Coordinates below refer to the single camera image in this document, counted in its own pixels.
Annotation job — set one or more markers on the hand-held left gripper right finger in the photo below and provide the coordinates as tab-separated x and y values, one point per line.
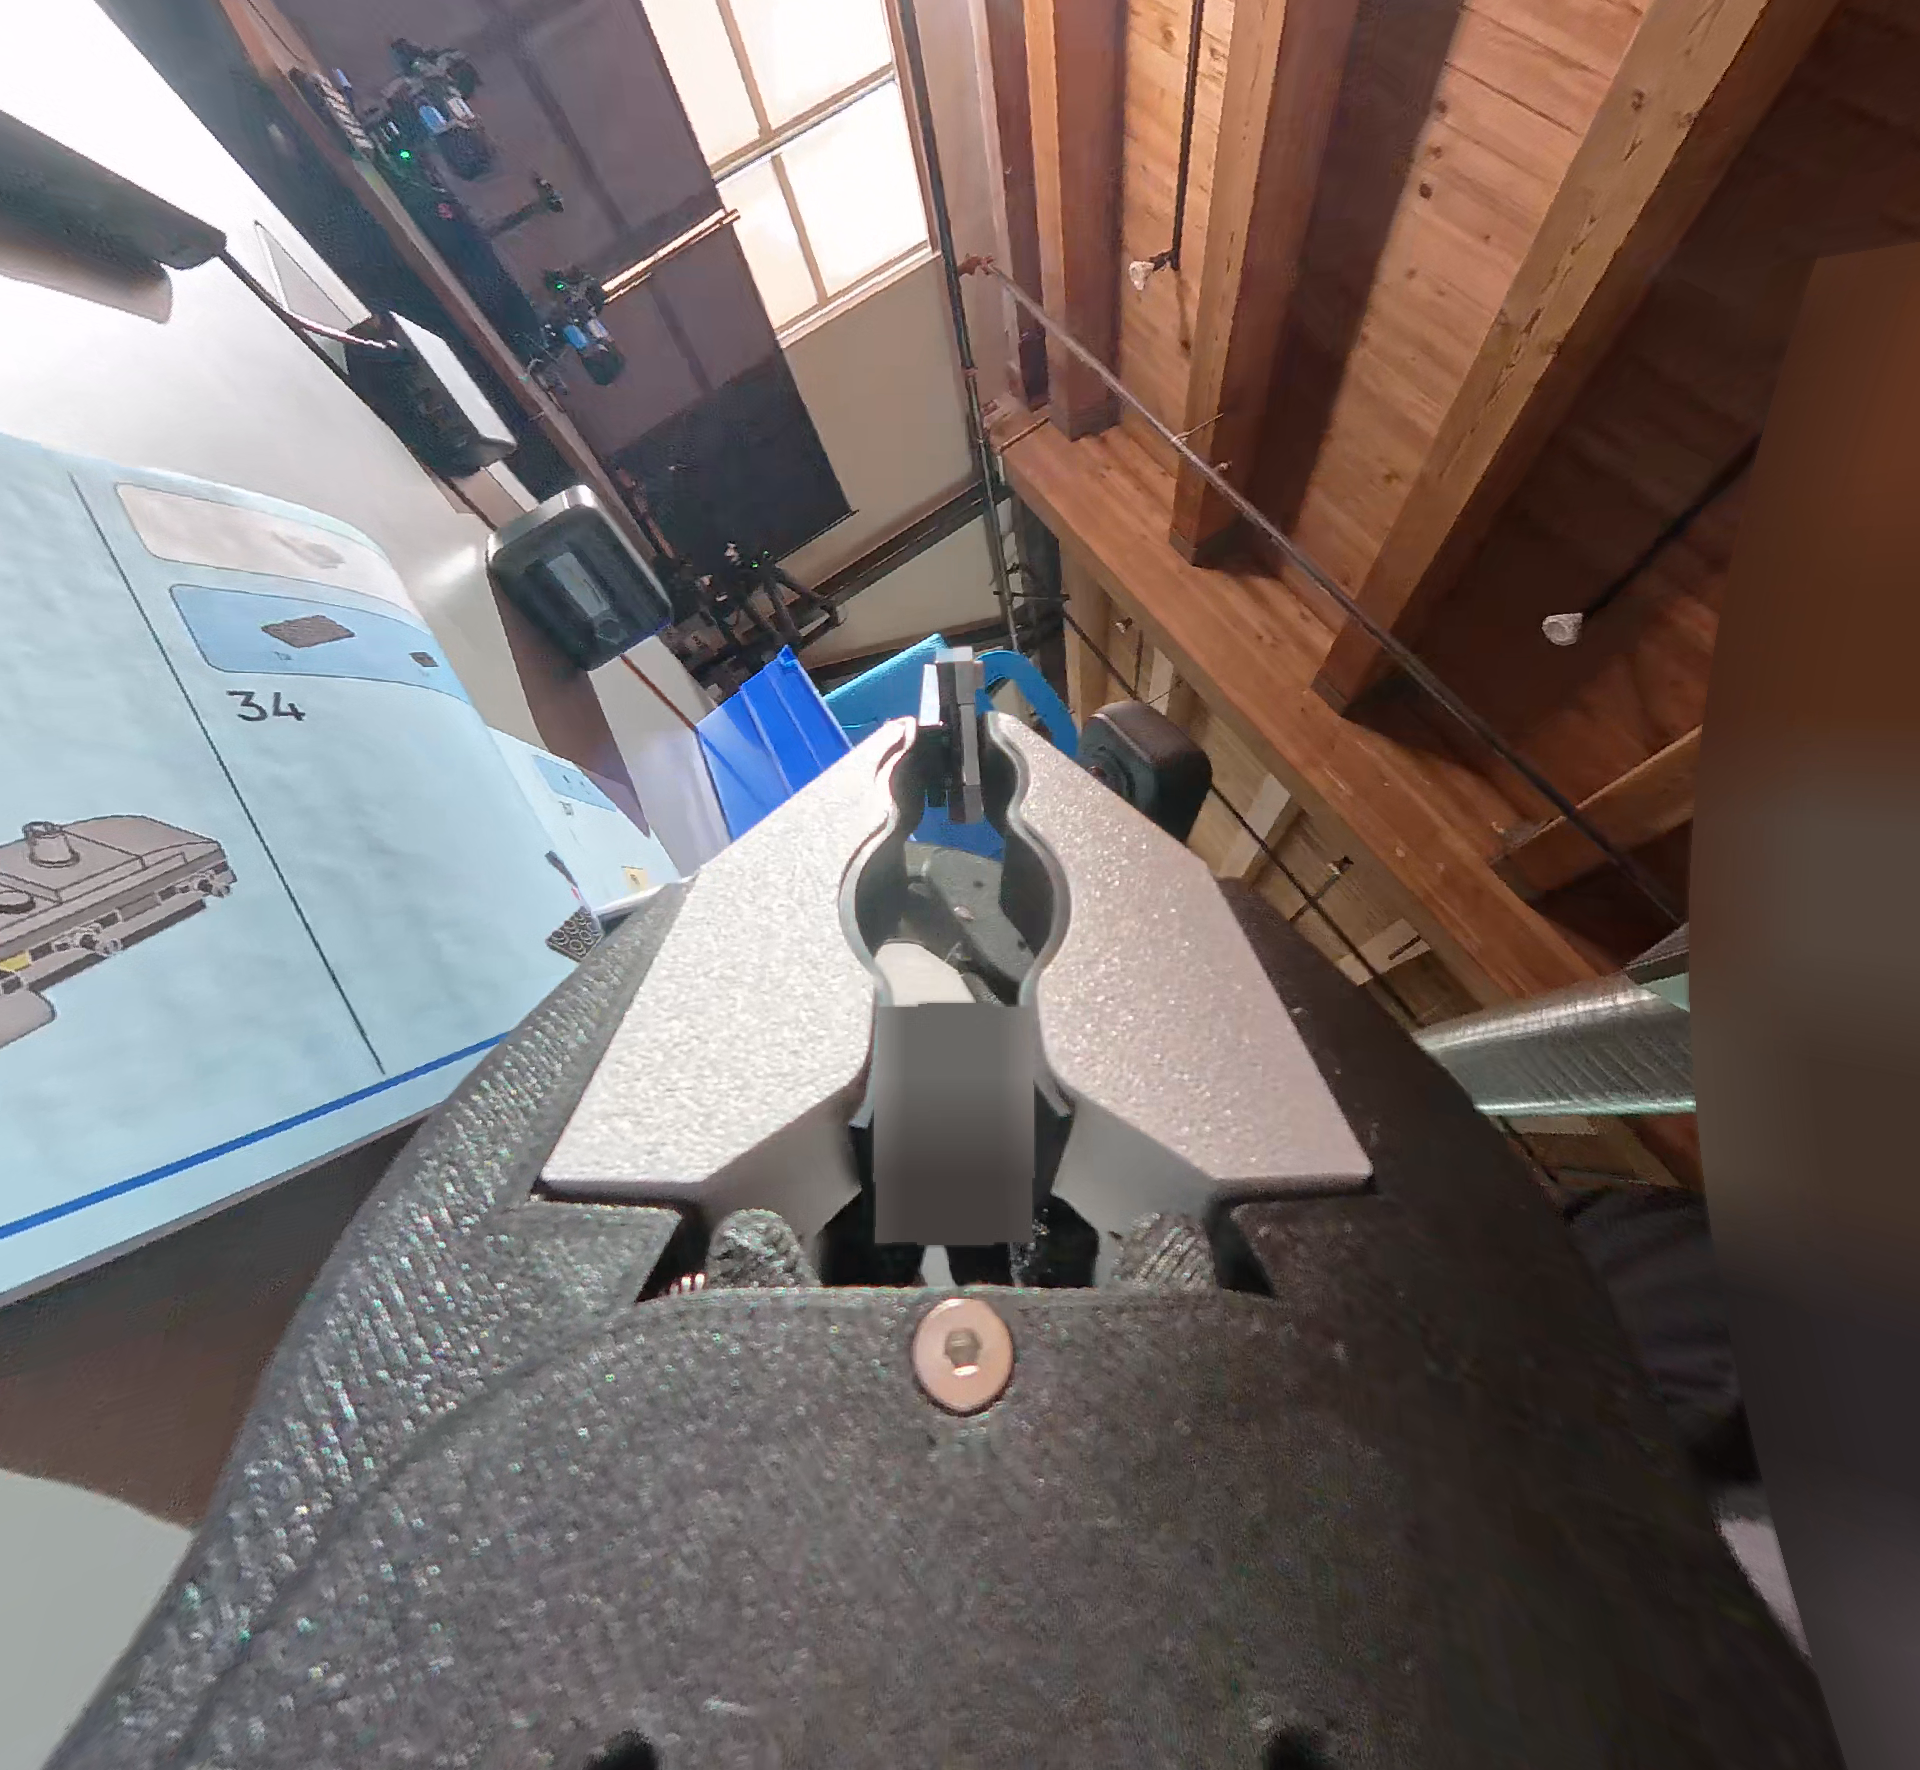
1201	1050

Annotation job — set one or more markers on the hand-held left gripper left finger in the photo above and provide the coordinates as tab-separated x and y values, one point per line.
706	1050

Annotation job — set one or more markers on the small grey brick assembly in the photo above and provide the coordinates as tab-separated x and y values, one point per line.
948	721

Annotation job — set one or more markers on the blue brick instruction booklet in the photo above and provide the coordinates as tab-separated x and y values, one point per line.
224	900

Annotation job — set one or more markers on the blue felt bag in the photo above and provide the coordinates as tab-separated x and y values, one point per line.
871	698

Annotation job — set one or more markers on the blue plastic bin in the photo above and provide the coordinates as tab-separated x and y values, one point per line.
765	751

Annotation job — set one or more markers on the black power adapter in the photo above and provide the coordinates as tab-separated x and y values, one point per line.
435	403

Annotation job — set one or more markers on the paned window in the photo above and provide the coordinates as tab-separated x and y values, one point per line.
781	1

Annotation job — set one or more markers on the black equipment with green lights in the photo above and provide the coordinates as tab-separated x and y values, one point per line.
429	113

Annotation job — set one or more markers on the silver air duct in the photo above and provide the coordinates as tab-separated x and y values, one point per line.
1559	1050

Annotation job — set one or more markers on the black cube action camera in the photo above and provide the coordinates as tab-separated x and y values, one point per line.
577	577

